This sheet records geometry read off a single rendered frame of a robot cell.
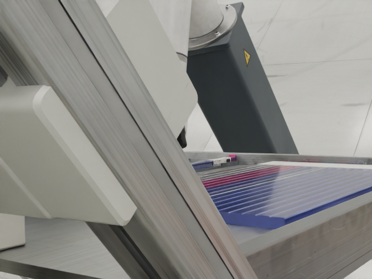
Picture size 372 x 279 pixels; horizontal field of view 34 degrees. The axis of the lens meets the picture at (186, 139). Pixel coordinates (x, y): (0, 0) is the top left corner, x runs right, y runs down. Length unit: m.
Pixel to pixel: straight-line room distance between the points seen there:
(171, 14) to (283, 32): 1.90
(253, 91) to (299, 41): 1.07
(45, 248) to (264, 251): 0.17
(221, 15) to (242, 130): 0.34
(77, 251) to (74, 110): 0.27
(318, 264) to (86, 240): 0.19
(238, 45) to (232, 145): 0.33
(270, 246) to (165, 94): 0.21
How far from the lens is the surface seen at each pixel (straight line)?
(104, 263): 0.44
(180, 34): 0.93
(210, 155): 1.16
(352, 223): 0.59
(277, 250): 0.45
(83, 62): 0.22
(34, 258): 0.46
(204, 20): 1.55
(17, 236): 0.50
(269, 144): 1.75
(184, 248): 0.27
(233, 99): 1.65
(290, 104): 2.38
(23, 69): 0.21
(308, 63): 2.56
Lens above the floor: 1.47
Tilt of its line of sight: 37 degrees down
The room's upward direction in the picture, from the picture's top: 30 degrees counter-clockwise
